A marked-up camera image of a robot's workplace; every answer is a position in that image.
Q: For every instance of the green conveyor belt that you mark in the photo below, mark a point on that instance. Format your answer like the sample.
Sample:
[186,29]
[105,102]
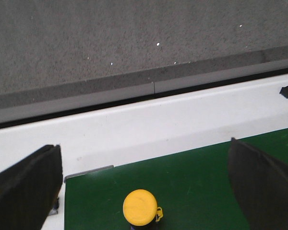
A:
[192,187]

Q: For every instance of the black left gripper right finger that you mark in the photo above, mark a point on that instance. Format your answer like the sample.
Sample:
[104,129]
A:
[259,182]

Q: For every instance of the grey stone slab left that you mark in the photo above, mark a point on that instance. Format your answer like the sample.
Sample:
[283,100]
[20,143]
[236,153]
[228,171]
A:
[61,57]

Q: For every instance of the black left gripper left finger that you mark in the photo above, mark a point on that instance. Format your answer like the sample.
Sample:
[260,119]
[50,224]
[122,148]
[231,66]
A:
[30,188]

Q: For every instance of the silver belt end bracket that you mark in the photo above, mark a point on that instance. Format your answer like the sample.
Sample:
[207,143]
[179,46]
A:
[86,172]

